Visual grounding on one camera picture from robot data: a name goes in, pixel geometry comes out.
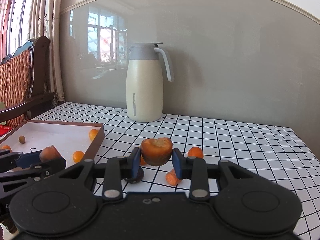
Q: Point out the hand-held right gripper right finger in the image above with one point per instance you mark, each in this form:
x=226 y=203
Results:
x=178 y=165

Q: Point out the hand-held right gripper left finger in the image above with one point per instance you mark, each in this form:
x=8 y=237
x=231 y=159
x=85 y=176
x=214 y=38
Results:
x=136 y=162

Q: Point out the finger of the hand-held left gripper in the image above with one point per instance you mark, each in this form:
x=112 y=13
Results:
x=27 y=158
x=52 y=165

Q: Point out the small orange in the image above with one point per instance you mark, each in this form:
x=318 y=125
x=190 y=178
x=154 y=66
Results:
x=143 y=161
x=78 y=156
x=5 y=148
x=195 y=152
x=93 y=134

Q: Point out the orange carrot piece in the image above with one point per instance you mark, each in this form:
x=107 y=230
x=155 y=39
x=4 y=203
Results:
x=156 y=152
x=171 y=178
x=49 y=153

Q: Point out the dark brown round fruit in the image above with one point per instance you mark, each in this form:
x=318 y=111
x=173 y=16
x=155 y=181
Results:
x=136 y=178

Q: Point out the small olive brown fruit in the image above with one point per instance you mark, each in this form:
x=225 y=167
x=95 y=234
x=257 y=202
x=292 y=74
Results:
x=22 y=139

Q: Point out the brown cardboard box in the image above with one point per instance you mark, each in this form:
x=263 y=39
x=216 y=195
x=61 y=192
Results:
x=50 y=135

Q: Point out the red plastic bag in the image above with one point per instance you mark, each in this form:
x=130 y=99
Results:
x=3 y=130

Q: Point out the black white checked tablecloth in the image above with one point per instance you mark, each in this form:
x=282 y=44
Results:
x=237 y=150

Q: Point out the cream thermos jug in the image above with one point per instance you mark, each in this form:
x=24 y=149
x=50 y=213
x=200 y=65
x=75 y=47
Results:
x=143 y=92

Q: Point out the orange woven chair cushion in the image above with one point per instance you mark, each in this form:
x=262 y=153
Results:
x=15 y=80

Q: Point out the dark wooden armchair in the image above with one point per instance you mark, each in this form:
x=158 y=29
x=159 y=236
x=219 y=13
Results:
x=41 y=62

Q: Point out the beige patterned curtain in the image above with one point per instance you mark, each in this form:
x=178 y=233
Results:
x=51 y=30

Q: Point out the red framed window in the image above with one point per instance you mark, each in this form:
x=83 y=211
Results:
x=15 y=12

